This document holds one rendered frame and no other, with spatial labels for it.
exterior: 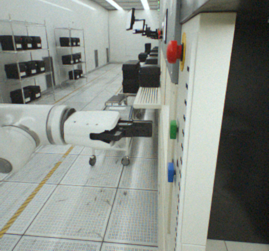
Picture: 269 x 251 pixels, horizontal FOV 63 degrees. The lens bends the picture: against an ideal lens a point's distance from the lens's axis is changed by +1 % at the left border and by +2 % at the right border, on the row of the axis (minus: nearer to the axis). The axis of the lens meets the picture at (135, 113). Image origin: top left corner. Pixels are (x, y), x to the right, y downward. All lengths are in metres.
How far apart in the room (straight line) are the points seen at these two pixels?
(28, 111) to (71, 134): 0.10
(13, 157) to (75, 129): 0.11
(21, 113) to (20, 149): 0.08
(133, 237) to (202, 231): 1.47
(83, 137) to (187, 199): 0.21
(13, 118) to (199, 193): 0.36
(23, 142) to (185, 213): 0.30
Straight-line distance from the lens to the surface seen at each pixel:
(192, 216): 0.38
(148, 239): 1.84
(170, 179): 0.49
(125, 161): 2.56
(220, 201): 0.62
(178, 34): 0.48
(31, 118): 0.48
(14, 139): 0.44
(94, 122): 0.43
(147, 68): 2.78
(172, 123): 0.44
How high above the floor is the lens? 1.37
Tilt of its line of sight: 19 degrees down
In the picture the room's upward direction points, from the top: straight up
